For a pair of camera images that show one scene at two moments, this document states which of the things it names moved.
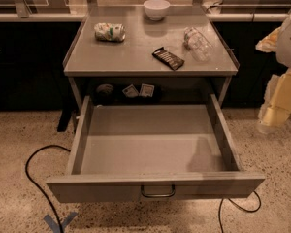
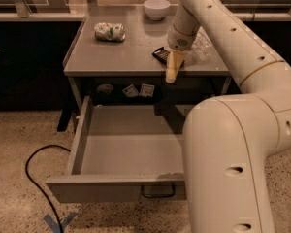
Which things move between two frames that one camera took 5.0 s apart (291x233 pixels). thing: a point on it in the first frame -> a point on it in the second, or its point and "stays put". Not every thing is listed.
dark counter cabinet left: (27, 66) stays put
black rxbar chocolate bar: (168, 58) stays put
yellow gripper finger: (282, 98) -> (175, 63)
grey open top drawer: (122, 151) stays put
